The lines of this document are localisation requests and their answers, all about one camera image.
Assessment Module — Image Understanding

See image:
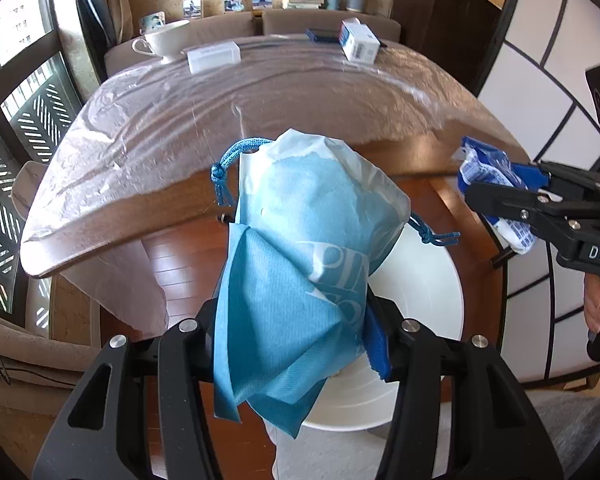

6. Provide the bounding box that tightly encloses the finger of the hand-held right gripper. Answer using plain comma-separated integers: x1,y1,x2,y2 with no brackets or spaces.
464,181,586,241
509,160,600,202

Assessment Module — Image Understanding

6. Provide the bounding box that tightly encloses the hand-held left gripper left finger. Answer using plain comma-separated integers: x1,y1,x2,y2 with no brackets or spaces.
32,300,231,480

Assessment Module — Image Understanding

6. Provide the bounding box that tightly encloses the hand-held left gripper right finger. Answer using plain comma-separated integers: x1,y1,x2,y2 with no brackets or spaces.
362,295,563,480

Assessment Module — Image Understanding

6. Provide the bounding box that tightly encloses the blue white tissue pack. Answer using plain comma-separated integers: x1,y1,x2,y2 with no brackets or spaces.
455,136,538,255

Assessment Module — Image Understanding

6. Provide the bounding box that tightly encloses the white round bin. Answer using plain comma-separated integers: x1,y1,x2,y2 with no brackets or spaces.
300,232,465,433

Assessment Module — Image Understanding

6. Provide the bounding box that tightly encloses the blue drawstring bag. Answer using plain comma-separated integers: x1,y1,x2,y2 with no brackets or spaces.
211,128,461,440

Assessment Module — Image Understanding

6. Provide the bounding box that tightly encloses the person's right hand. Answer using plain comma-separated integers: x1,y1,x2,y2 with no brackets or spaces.
582,272,600,335

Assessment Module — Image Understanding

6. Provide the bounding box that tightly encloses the white black lattice door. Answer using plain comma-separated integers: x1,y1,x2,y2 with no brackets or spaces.
475,0,600,391

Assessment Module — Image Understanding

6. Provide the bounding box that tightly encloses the beige sofa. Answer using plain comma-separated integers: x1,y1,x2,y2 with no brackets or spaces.
0,270,101,480

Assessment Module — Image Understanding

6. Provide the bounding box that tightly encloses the dark wooden cabinet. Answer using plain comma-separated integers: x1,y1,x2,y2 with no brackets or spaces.
391,0,503,93

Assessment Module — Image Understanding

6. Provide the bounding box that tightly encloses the person's grey trouser leg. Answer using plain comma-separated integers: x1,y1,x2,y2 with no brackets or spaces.
530,390,600,480

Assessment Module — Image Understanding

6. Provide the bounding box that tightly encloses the white blue milk carton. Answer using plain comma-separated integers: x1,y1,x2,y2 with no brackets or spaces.
339,17,381,63

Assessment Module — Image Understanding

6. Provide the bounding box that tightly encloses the beige chair back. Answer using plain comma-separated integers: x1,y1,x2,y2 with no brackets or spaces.
11,160,51,221

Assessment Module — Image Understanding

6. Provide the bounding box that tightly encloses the dark blue case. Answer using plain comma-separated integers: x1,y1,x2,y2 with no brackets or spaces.
305,27,342,43

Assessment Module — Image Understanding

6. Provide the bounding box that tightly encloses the patterned window screen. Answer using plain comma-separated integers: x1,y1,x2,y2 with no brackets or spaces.
0,50,81,336

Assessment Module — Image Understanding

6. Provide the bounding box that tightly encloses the white flat box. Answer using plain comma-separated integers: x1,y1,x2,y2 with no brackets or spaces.
182,41,242,75

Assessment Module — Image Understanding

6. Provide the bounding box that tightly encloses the white teacup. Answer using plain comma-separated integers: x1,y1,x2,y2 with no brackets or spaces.
131,20,191,65

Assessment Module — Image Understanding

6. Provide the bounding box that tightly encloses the beige curtain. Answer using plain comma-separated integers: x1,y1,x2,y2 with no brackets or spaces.
75,0,131,61

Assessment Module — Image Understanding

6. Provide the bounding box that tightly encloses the black cable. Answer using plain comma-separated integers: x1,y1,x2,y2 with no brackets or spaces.
0,310,81,386

